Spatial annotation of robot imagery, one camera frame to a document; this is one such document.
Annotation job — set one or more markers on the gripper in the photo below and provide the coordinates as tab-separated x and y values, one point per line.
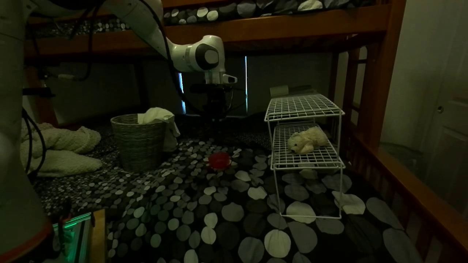
216	100

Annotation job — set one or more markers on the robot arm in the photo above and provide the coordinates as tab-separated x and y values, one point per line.
14	109

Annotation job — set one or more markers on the wooden bunk bed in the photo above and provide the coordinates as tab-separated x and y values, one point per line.
278	31

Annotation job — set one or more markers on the window with dark curtain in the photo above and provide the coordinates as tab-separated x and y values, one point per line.
239	84

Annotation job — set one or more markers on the red ball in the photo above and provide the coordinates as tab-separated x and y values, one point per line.
219	160

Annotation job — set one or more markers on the white cloth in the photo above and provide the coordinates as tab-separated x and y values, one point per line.
157	115

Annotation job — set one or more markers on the woven wicker basket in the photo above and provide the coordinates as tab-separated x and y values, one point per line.
139	146

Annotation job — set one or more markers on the spotted bedding of bunk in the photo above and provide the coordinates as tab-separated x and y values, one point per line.
252	8

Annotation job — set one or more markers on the cream plush toy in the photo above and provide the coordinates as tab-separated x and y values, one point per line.
307	140

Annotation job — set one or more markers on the black white spotted bedspread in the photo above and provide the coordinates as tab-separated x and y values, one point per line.
204	204

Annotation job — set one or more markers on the cream knitted blanket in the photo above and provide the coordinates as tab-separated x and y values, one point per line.
62	146

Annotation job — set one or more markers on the white door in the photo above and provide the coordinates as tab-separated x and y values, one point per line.
435	91

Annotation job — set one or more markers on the round door knob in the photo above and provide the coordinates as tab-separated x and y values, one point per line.
440	109

